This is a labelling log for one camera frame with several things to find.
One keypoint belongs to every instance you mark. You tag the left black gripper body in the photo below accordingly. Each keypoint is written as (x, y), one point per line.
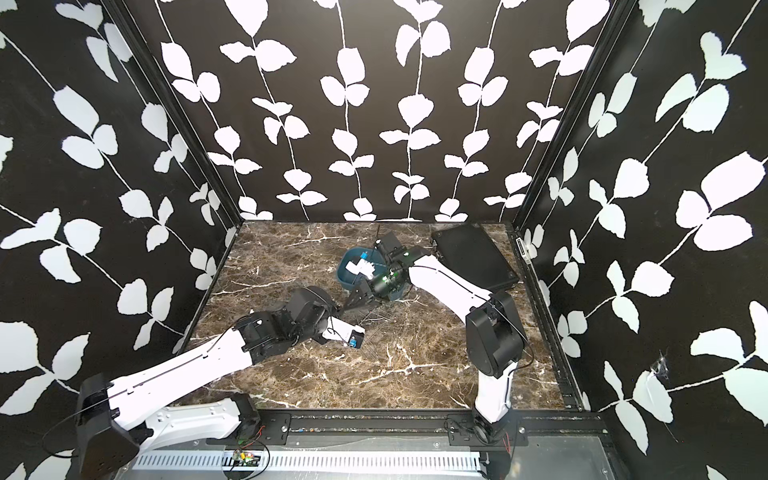
(317, 331)

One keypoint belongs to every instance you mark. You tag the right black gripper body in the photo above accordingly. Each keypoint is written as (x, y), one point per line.
(379, 288)

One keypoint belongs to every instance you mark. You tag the teal plastic storage box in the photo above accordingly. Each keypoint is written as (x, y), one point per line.
(348, 280)

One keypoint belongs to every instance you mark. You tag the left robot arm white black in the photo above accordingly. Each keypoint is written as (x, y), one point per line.
(108, 411)

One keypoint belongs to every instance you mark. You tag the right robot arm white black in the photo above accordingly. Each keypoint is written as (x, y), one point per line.
(494, 335)

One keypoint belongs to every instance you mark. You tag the steel nail pile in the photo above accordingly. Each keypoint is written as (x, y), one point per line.
(395, 333)

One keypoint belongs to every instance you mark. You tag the black carrying case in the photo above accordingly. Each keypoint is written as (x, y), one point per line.
(469, 251)

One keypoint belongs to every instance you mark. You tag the white perforated strip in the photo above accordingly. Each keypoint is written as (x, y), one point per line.
(376, 462)

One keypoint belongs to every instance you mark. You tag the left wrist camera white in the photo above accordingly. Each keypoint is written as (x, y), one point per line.
(338, 330)

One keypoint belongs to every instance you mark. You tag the small circuit board with wires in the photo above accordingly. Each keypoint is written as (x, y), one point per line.
(251, 459)

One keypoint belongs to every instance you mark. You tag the black front rail base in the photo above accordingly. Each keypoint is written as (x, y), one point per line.
(460, 427)

